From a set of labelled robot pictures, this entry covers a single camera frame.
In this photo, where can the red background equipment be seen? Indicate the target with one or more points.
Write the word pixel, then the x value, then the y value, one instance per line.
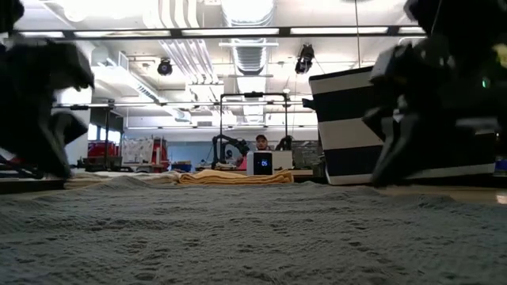
pixel 102 149

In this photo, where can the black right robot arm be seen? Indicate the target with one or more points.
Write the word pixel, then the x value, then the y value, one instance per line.
pixel 467 20

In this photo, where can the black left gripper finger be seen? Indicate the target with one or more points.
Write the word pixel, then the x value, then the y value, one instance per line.
pixel 51 162

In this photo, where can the yellow towel with white tags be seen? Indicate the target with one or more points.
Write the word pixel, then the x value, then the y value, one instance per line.
pixel 237 177

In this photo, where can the black background robot arm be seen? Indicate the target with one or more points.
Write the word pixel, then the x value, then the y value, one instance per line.
pixel 227 144
pixel 285 143

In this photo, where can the navy white striped fabric basket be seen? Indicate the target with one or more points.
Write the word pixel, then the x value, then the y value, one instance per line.
pixel 344 130

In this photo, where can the grey towel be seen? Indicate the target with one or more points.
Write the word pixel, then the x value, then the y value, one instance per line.
pixel 253 237

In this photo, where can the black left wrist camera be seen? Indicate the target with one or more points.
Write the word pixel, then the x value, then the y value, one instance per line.
pixel 71 128

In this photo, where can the person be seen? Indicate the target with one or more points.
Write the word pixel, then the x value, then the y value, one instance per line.
pixel 261 143

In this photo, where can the white black display device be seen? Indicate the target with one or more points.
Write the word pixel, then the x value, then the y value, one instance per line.
pixel 259 163

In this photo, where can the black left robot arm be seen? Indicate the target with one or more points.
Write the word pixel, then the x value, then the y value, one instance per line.
pixel 10 12

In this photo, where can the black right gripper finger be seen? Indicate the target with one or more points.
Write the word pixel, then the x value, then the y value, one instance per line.
pixel 392 154

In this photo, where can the black background workstation frame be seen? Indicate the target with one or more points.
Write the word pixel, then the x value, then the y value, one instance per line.
pixel 253 95
pixel 107 134

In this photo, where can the black overhead frame bar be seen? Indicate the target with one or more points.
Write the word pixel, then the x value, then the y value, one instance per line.
pixel 237 31

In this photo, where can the black ceiling-mounted camera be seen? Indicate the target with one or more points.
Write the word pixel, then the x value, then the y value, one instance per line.
pixel 305 59
pixel 165 66

